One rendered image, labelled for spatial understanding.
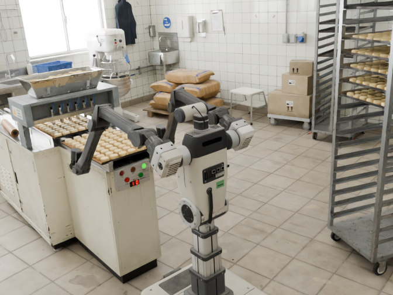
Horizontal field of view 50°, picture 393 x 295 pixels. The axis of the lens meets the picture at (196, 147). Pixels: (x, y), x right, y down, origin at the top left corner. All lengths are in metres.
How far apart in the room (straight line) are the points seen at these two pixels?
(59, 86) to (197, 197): 1.56
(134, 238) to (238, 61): 4.38
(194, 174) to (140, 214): 0.98
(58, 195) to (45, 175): 0.19
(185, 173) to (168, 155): 0.21
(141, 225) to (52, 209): 0.77
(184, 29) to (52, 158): 4.48
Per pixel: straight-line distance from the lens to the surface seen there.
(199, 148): 1.89
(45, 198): 3.27
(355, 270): 3.16
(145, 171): 2.71
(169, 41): 7.62
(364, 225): 3.38
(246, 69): 6.67
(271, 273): 3.04
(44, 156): 3.17
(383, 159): 2.71
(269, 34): 6.38
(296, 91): 5.83
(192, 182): 1.95
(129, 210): 2.77
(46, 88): 3.14
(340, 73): 2.92
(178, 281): 2.56
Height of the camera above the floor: 1.81
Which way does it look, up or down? 20 degrees down
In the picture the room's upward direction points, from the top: 3 degrees counter-clockwise
